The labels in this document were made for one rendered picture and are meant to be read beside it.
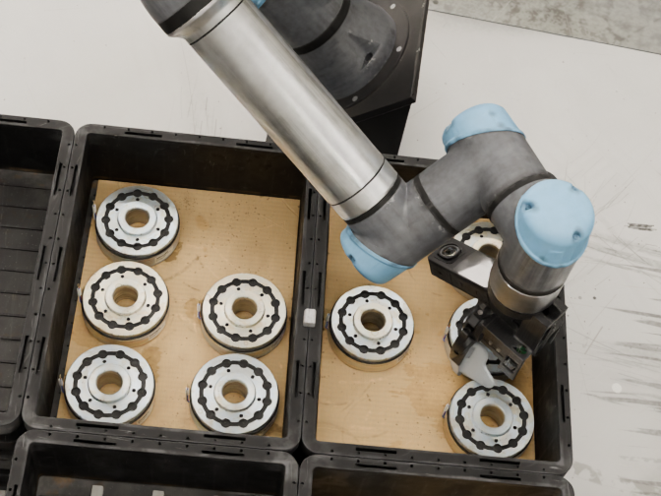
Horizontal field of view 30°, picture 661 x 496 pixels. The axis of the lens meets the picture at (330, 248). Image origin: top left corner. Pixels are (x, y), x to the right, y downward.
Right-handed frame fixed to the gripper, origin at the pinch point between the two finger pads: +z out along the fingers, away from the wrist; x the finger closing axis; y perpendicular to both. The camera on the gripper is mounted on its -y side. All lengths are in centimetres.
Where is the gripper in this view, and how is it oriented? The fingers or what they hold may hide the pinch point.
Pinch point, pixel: (469, 351)
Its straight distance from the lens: 150.9
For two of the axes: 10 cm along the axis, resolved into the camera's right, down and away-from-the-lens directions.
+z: -1.1, 5.0, 8.6
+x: 7.0, -5.8, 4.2
